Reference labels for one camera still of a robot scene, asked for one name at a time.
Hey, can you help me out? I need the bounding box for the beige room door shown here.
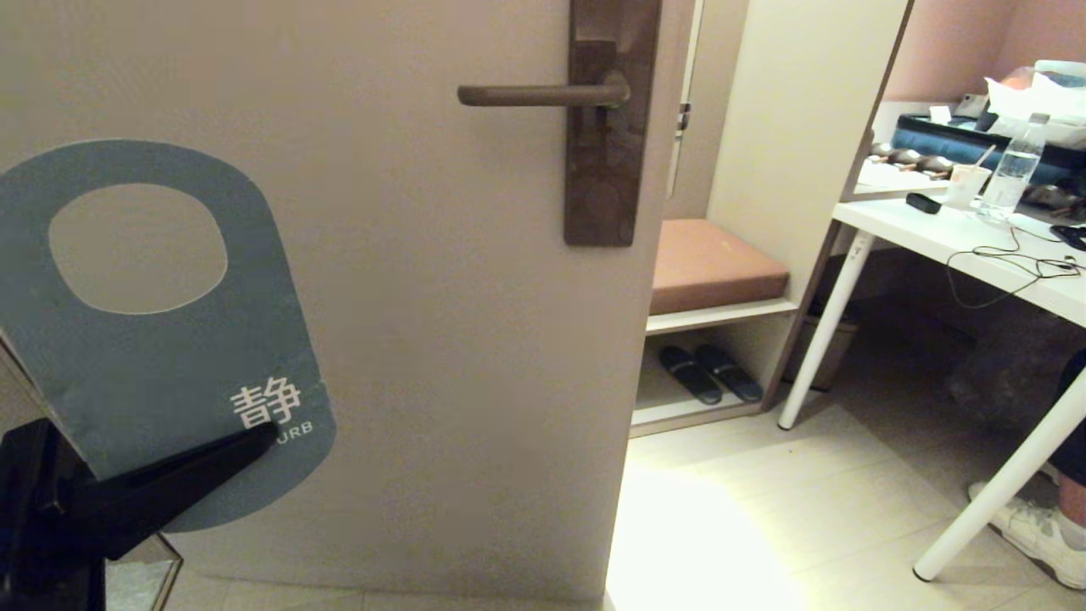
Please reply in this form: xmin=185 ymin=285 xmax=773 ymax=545
xmin=0 ymin=0 xmax=705 ymax=605

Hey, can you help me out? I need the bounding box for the dark grey slipper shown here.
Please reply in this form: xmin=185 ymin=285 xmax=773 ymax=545
xmin=660 ymin=344 xmax=724 ymax=405
xmin=696 ymin=342 xmax=764 ymax=403

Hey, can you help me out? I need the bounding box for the brown bench cushion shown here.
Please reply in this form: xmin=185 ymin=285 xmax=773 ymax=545
xmin=652 ymin=218 xmax=790 ymax=317

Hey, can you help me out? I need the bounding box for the brown waste bin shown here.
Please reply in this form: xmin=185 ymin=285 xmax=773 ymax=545
xmin=789 ymin=314 xmax=858 ymax=391

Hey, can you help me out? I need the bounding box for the beige open shoe cabinet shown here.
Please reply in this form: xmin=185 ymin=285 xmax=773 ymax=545
xmin=632 ymin=0 xmax=917 ymax=438

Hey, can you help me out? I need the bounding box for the white table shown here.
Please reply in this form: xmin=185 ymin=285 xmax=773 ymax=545
xmin=778 ymin=157 xmax=1086 ymax=583

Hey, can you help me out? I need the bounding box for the white flat board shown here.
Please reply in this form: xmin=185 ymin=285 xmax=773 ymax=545
xmin=853 ymin=160 xmax=951 ymax=202

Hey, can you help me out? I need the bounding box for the grey plastic bag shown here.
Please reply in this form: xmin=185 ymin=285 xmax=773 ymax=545
xmin=946 ymin=314 xmax=1061 ymax=425

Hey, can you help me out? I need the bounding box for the dark blue long case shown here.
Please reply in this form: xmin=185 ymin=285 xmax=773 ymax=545
xmin=895 ymin=115 xmax=1086 ymax=183

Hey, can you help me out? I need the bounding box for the white paper cup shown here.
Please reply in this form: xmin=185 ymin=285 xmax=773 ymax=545
xmin=946 ymin=144 xmax=1000 ymax=210

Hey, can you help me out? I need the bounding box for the white sneaker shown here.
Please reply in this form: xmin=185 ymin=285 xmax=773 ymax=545
xmin=969 ymin=481 xmax=1086 ymax=591

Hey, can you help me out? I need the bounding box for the clear plastic water bottle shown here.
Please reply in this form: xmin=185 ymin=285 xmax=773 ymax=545
xmin=984 ymin=113 xmax=1053 ymax=223

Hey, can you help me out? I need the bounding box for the person in black trousers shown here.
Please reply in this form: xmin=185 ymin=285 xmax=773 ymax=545
xmin=1048 ymin=348 xmax=1086 ymax=552

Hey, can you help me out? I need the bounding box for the brown door handle lever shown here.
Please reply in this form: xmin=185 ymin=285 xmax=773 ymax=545
xmin=456 ymin=72 xmax=633 ymax=109

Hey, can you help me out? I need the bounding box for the brown door handle plate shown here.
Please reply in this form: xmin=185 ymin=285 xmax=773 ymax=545
xmin=564 ymin=0 xmax=663 ymax=248

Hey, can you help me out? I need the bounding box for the thin black wire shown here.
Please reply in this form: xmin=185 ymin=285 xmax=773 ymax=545
xmin=946 ymin=225 xmax=1086 ymax=311

